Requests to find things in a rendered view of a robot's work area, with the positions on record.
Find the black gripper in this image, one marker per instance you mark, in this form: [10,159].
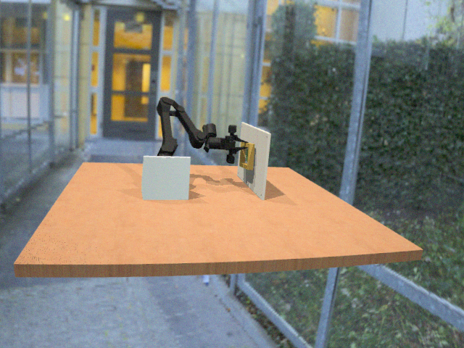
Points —
[230,158]

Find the yellow picture frame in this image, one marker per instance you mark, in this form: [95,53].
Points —
[247,156]

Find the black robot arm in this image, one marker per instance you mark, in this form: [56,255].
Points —
[195,136]

